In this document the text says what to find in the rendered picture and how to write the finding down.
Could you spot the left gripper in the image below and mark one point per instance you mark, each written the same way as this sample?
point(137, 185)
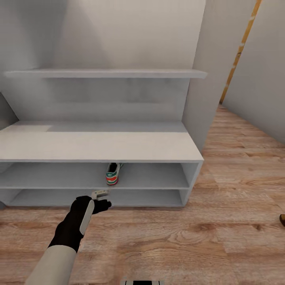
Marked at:
point(102, 205)

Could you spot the gym shoe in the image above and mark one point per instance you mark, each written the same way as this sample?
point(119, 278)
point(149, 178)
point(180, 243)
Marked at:
point(112, 173)

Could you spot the door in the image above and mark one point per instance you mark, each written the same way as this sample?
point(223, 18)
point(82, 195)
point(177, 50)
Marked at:
point(241, 48)

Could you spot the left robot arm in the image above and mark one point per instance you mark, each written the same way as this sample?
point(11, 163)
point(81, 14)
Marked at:
point(55, 266)

